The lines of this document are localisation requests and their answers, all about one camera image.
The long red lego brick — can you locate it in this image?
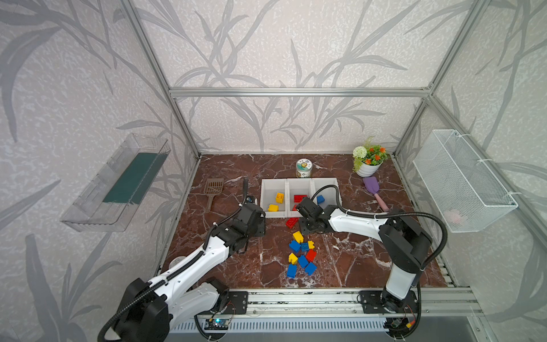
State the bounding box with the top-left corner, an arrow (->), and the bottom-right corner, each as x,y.
286,217 -> 299,229

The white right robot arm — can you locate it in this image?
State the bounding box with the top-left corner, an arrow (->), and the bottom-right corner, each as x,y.
296,185 -> 448,308

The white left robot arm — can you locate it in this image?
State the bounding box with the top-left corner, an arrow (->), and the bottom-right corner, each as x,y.
97,180 -> 266,341

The yellow lego centre pile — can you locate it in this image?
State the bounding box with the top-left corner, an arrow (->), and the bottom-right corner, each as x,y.
293,232 -> 304,244

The blue lego centre pile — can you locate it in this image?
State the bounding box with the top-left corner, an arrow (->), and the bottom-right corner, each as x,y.
289,240 -> 301,254

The blue lego pile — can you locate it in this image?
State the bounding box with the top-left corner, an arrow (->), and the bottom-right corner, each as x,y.
289,240 -> 301,254
298,255 -> 309,269

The red lego lower pile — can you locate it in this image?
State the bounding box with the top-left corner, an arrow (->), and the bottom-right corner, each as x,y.
305,249 -> 317,262

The white three-compartment bin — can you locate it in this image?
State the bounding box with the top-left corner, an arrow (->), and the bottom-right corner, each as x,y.
260,178 -> 338,219

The blue lego lower pile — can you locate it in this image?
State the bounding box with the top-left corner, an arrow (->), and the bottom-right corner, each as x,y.
298,255 -> 309,269

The small yellow lego brick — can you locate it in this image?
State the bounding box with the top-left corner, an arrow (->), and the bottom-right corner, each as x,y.
288,253 -> 299,265

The blue lego bottom right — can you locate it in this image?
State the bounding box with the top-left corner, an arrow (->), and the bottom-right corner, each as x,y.
304,262 -> 317,276

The brown slotted scoop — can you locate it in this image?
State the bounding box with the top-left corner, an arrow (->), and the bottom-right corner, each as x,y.
204,178 -> 224,212

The small labelled tin can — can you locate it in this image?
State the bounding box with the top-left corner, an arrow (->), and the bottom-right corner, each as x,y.
296,158 -> 313,178

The blue lego bottom left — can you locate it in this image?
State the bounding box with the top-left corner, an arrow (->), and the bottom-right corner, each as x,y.
286,264 -> 298,279

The purple and pink scoop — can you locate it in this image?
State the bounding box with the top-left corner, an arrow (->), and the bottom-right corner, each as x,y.
363,177 -> 390,212

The white pot with flowers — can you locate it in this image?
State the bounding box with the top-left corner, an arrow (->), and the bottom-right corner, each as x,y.
352,136 -> 388,178

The green mat in tray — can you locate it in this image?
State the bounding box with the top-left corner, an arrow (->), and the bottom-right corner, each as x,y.
103,152 -> 168,205

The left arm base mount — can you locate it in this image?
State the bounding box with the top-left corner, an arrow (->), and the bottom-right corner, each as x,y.
209,291 -> 249,315

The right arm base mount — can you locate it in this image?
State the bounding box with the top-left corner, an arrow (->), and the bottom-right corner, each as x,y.
357,289 -> 420,314

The clear plastic wall tray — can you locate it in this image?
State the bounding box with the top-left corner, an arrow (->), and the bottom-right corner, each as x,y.
61,133 -> 171,232

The white wire mesh basket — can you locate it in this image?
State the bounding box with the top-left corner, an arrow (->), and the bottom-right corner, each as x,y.
413,130 -> 519,233

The aluminium front rail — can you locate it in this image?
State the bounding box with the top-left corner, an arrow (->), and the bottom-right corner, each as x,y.
123,287 -> 486,319

